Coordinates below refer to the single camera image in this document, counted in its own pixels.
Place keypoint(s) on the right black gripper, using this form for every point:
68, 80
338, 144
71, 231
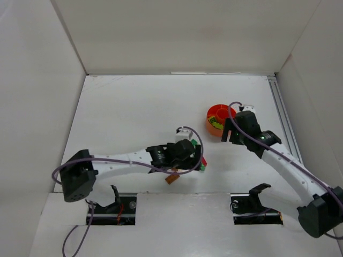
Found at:
231, 129

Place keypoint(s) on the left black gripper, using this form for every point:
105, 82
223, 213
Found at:
198, 154

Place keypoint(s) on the small lime lego brick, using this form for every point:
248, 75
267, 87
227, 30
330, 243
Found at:
217, 126

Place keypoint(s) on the green lego plate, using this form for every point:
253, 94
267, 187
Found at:
195, 142

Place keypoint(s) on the lime green lego brick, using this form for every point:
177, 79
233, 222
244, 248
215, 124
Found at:
212, 120

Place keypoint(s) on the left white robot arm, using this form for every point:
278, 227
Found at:
81, 174

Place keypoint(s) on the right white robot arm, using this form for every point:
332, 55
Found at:
319, 209

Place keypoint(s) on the orange round divided container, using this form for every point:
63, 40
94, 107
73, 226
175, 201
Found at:
221, 112

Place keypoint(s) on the brown lego plate lower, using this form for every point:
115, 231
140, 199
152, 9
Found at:
171, 178

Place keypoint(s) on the long red lego brick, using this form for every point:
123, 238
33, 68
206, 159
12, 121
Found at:
204, 162

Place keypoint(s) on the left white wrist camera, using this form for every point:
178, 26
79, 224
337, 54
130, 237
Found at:
183, 133

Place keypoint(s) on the aluminium rail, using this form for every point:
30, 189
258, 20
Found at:
289, 135

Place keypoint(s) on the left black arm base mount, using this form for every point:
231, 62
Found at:
121, 210

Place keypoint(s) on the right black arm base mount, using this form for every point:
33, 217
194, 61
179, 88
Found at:
248, 210

